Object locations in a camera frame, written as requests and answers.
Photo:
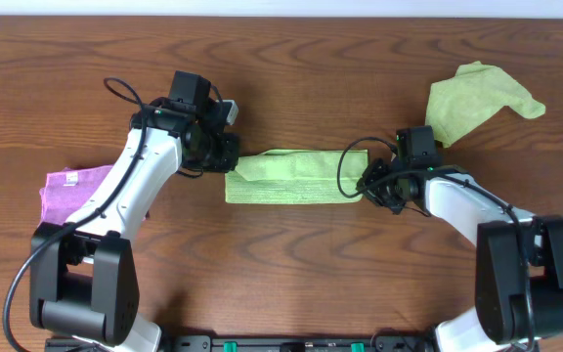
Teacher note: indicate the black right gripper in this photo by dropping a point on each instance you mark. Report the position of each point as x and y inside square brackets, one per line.
[378, 167]

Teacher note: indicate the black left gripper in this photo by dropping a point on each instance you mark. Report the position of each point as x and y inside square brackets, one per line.
[230, 153]

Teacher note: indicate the light green cloth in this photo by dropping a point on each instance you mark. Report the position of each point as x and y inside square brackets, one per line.
[295, 177]
[458, 105]

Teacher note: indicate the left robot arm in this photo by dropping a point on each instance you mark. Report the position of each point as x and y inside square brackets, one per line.
[83, 280]

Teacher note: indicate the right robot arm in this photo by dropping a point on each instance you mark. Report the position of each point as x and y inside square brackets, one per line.
[519, 255]

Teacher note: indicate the crumpled light green cloth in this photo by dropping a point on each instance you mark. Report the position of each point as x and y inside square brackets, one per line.
[458, 105]

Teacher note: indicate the folded purple cloth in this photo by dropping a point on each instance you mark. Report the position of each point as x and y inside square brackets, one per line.
[67, 190]

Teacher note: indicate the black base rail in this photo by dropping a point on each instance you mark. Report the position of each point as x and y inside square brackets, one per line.
[380, 343]

